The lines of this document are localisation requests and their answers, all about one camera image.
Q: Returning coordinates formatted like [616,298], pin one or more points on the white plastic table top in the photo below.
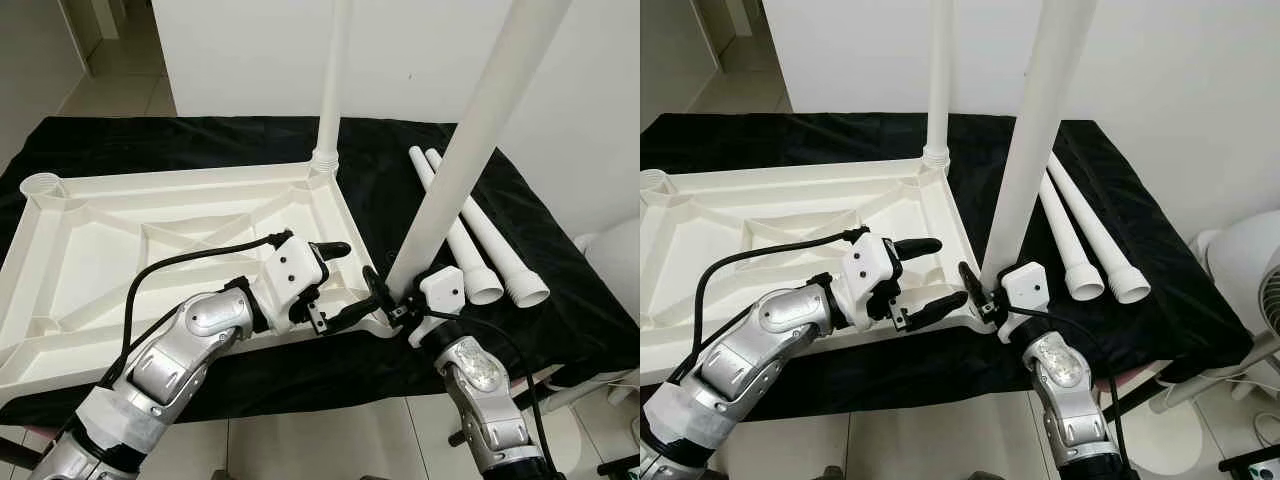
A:
[90,300]
[720,300]

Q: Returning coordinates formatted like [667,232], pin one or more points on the white plastic table leg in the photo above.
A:
[1075,260]
[333,70]
[470,120]
[470,255]
[1040,100]
[500,250]
[940,70]
[1110,250]

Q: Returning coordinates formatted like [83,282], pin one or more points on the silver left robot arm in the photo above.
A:
[190,330]
[780,320]

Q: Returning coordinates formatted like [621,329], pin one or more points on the black cloth cover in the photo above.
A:
[975,200]
[380,200]

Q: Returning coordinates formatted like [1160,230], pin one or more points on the grey robot right leg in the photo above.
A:
[983,475]

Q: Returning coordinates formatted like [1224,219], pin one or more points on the grey robot leg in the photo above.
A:
[983,475]
[835,473]

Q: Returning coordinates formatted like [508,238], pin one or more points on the grey robot left leg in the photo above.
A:
[835,473]

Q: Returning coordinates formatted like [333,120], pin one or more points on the black metal stand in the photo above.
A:
[620,467]
[1250,462]

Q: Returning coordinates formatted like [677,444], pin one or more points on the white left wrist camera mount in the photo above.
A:
[290,270]
[870,265]

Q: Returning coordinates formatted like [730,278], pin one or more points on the black metal frame bar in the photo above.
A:
[20,452]
[1130,395]
[540,381]

